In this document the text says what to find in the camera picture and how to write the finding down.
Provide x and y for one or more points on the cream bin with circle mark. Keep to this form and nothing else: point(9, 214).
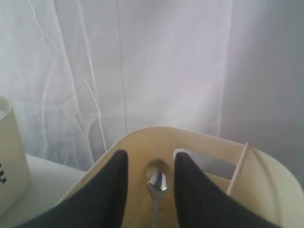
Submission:
point(14, 169)

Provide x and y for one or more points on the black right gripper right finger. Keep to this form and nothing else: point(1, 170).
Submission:
point(200, 203)

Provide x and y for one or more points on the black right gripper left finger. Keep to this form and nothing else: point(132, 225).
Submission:
point(99, 204)

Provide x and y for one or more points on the white backdrop curtain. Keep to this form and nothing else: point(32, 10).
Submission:
point(83, 73)

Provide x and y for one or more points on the cream bin with triangle mark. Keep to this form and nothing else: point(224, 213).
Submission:
point(264, 185)

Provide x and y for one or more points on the steel spoon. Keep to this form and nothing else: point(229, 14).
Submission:
point(156, 180)

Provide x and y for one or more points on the wooden chopstick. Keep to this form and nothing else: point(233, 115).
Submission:
point(239, 167)

